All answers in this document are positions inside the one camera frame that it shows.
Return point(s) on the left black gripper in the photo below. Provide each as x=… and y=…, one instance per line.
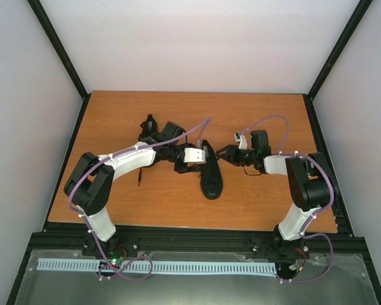
x=184, y=169

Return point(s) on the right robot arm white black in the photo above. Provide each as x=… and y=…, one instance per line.
x=312, y=188

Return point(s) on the white slotted cable duct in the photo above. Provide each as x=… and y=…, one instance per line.
x=160, y=267

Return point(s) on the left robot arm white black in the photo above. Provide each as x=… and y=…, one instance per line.
x=90, y=182

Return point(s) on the black sneaker with laces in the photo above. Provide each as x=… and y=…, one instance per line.
x=211, y=180

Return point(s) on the grey metal base plate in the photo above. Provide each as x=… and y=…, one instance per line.
x=191, y=289

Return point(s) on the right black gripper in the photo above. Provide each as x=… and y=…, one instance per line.
x=231, y=155

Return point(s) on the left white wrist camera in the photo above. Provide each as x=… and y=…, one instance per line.
x=194, y=155

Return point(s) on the left black corner post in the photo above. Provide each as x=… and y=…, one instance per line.
x=54, y=39

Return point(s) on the black sneaker one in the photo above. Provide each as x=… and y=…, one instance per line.
x=149, y=128

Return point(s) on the right black corner post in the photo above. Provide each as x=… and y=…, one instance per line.
x=342, y=41

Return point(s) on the black corner post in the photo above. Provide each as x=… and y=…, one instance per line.
x=342, y=41
x=54, y=39

